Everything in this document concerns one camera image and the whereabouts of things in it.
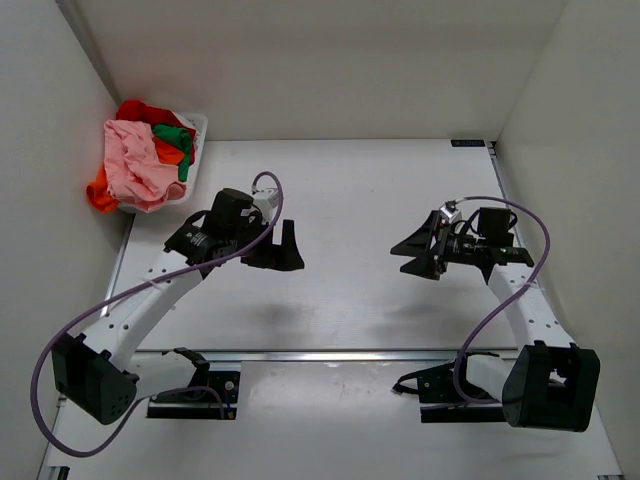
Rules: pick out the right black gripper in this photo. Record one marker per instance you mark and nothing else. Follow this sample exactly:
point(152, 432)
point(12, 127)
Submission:
point(419, 244)

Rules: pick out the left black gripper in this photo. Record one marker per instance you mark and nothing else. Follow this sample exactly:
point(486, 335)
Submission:
point(287, 253)

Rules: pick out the pink t shirt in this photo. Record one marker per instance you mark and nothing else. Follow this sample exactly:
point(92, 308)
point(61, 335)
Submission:
point(134, 173)

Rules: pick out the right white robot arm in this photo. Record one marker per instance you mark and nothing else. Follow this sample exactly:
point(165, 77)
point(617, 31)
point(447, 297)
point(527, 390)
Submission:
point(552, 382)

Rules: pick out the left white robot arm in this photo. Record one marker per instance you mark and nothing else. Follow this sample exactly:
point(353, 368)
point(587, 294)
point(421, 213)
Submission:
point(97, 370)

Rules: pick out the green t shirt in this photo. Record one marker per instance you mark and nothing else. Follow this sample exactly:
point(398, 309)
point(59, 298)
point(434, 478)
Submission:
point(174, 147)

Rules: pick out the white laundry basket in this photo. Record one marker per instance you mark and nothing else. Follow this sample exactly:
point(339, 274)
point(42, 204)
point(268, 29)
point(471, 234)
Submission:
point(150, 156)

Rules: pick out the orange t shirt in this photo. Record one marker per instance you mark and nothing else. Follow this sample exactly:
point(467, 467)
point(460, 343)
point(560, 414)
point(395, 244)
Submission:
point(98, 195)

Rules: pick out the red t shirt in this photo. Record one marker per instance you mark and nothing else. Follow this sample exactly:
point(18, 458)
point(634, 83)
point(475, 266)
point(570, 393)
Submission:
point(138, 111)

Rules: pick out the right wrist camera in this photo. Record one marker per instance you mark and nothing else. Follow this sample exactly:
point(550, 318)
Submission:
point(450, 212)

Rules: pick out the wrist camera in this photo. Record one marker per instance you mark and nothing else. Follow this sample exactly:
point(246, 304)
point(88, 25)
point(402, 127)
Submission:
point(450, 212)
point(267, 199)

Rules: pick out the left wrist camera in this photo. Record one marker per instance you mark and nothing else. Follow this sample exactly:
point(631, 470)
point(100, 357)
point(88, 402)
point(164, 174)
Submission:
point(267, 199)

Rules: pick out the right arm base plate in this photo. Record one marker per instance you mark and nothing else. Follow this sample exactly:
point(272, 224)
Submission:
point(440, 402)

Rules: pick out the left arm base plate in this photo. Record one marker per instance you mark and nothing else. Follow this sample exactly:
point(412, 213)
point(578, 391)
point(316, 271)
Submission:
point(212, 393)

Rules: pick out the aluminium table rail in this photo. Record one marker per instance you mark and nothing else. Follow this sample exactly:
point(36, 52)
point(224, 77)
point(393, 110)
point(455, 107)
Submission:
point(329, 356)

